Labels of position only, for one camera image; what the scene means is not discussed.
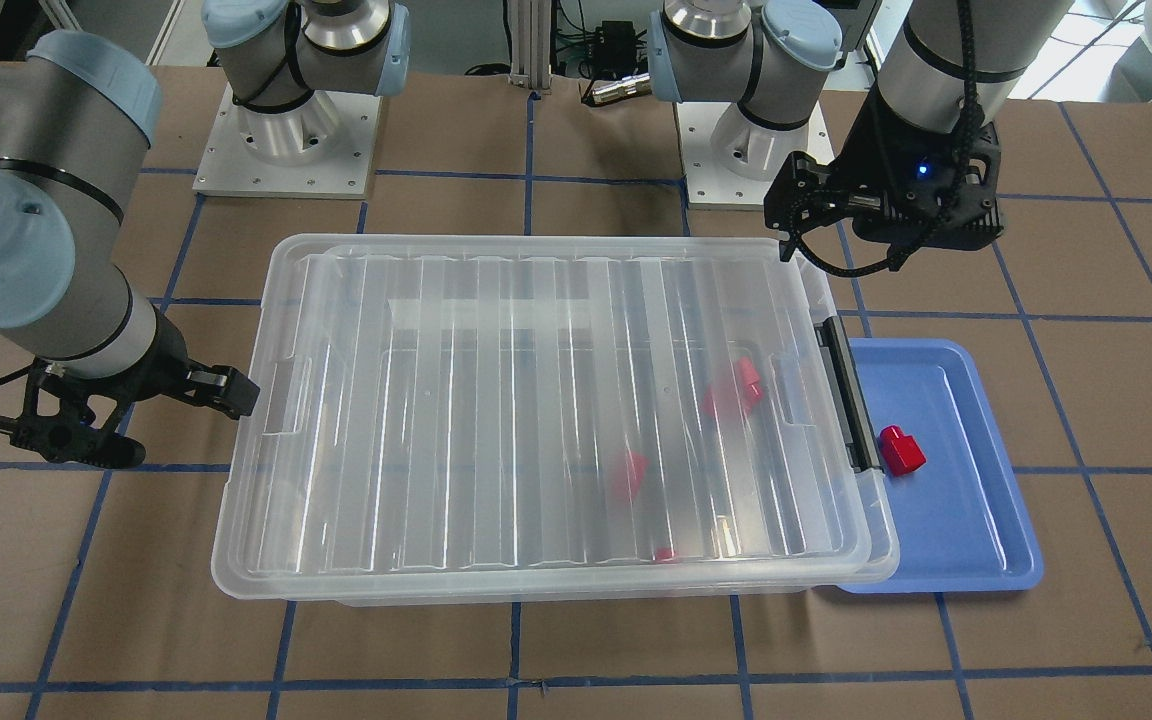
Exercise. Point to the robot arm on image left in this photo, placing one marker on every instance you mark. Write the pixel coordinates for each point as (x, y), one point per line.
(77, 119)

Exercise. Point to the black power adapter background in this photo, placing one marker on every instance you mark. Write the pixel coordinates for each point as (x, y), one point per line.
(615, 46)

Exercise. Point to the clear plastic box lid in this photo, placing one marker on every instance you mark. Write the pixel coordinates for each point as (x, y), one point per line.
(536, 420)

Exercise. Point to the blue plastic tray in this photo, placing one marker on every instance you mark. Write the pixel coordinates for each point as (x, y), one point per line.
(961, 521)

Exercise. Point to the black box latch handle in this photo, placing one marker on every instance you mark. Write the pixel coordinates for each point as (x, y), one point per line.
(845, 387)

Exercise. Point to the red block moved to tray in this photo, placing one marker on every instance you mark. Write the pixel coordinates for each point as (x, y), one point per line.
(900, 452)

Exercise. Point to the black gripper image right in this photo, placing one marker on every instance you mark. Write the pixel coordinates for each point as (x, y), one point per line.
(874, 158)

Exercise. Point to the silver cylinder connector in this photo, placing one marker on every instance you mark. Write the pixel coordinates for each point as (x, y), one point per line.
(605, 92)

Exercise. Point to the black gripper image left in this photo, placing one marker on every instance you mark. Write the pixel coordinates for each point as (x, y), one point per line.
(165, 362)

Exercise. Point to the red block centre of box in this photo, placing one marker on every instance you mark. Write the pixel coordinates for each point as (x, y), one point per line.
(625, 475)

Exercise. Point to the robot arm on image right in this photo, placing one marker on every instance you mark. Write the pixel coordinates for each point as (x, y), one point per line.
(772, 60)

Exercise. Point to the red block top cluster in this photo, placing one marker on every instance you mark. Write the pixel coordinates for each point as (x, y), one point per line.
(747, 384)

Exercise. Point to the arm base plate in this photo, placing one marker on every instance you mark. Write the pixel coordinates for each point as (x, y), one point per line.
(323, 150)
(730, 162)

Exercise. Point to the clear plastic storage box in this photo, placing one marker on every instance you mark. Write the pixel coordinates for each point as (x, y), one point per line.
(876, 540)

